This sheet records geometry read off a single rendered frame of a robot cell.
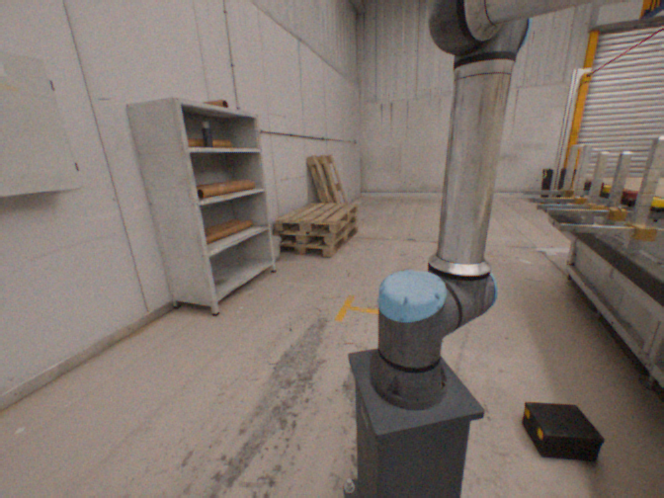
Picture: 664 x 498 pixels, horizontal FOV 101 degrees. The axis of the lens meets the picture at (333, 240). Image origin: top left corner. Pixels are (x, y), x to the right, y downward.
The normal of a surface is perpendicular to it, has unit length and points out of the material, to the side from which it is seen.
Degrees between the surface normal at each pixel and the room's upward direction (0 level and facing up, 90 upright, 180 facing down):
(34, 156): 90
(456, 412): 0
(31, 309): 90
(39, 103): 90
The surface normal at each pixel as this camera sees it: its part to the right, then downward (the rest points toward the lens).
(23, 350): 0.94, 0.06
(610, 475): -0.04, -0.95
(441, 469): 0.18, 0.28
